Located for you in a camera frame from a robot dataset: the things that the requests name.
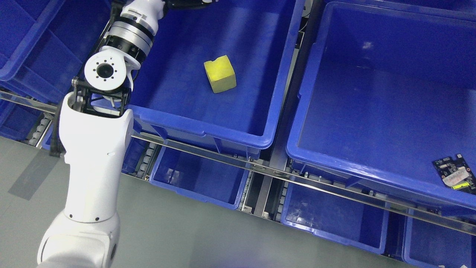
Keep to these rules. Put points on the dented yellow foam block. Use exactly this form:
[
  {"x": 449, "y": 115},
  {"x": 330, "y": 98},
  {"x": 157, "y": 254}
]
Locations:
[{"x": 220, "y": 74}]

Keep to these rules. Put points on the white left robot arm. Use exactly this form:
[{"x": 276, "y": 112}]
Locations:
[{"x": 94, "y": 126}]

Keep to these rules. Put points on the metal roller shelf rack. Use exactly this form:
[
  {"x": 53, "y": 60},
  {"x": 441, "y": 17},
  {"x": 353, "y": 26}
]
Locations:
[{"x": 274, "y": 162}]

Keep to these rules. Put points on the large blue plastic bin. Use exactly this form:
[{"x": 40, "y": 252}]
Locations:
[
  {"x": 388, "y": 88},
  {"x": 172, "y": 97}
]

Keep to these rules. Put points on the black circuit board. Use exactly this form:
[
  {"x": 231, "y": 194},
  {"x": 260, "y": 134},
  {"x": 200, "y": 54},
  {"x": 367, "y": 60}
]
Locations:
[{"x": 456, "y": 174}]

